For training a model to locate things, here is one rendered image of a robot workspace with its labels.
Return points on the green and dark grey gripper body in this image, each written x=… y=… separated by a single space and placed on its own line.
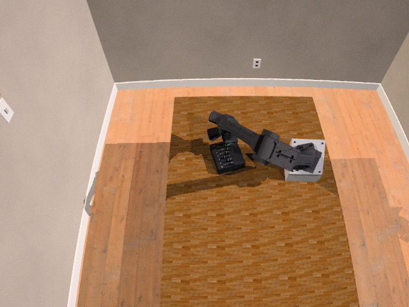
x=233 y=139

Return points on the grey lighting desk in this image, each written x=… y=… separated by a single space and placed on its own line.
x=227 y=158

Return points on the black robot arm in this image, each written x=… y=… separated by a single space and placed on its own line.
x=266 y=146

